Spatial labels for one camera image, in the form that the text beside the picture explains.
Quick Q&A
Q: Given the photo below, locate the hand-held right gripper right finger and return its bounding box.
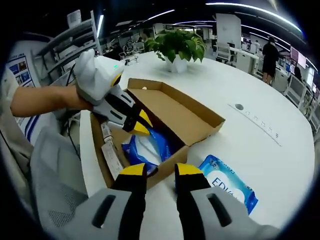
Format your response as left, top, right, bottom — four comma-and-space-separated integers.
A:
174, 162, 281, 240

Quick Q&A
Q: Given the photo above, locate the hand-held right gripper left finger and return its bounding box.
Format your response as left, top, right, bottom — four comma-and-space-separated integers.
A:
62, 162, 148, 240

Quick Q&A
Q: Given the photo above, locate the blue wet wipes pack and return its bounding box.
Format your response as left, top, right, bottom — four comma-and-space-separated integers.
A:
198, 154, 259, 216
121, 126, 176, 176

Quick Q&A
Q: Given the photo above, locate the brown cardboard shoe box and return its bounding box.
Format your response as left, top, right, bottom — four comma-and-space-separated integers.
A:
89, 77, 226, 191

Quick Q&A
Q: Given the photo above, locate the grey metal shelf rack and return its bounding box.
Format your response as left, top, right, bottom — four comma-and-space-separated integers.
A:
31, 9, 103, 83

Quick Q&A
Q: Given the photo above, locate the small tabletop device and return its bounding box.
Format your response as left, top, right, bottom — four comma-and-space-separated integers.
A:
124, 56, 140, 66

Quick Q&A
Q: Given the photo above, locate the white slim carton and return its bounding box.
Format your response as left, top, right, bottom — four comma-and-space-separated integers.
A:
101, 143, 124, 181

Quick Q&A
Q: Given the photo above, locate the ceiling light strip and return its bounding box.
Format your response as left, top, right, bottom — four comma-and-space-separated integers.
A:
142, 9, 176, 23
96, 14, 105, 38

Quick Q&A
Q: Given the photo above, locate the potted green plant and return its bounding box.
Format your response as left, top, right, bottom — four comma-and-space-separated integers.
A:
144, 29, 208, 74

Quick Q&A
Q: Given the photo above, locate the white blue striped panel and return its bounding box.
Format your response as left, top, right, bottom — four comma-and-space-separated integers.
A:
14, 113, 52, 146

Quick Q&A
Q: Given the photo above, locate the person's beige shirt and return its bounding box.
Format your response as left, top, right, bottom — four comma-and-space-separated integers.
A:
0, 66, 35, 176

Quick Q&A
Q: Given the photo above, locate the white table power strip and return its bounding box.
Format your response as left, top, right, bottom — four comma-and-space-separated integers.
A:
227, 102, 283, 148

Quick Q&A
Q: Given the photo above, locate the white office chair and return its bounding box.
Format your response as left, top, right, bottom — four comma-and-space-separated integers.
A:
216, 42, 232, 63
284, 74, 307, 106

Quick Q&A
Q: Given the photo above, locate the white office counter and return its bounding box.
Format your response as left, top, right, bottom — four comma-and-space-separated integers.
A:
236, 47, 260, 75

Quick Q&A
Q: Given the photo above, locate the long curved ceiling light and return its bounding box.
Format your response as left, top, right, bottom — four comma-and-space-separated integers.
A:
205, 1, 304, 35

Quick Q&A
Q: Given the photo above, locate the pink lit monitor screen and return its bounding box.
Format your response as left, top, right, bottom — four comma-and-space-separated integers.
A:
289, 46, 307, 68

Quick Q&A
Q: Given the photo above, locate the black cable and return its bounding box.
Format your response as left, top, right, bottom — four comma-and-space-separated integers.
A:
65, 63, 82, 161

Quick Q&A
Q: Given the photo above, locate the wall poster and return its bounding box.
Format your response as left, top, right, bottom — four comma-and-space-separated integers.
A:
6, 56, 35, 88

